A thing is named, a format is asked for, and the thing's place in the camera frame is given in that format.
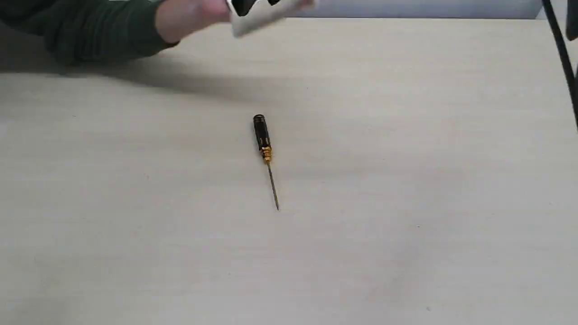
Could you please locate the wide wooden paint brush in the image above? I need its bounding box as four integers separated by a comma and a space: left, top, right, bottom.
227, 0, 318, 38

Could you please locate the black and gold screwdriver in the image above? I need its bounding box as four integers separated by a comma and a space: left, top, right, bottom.
252, 114, 280, 211

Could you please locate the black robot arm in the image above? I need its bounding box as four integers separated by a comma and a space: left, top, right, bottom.
227, 0, 577, 40

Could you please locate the open bare human hand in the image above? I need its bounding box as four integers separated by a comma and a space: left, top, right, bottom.
154, 0, 317, 44

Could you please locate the forearm in dark green sleeve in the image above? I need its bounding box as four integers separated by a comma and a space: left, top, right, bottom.
0, 0, 176, 65

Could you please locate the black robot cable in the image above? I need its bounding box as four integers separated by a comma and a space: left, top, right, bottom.
542, 0, 578, 131

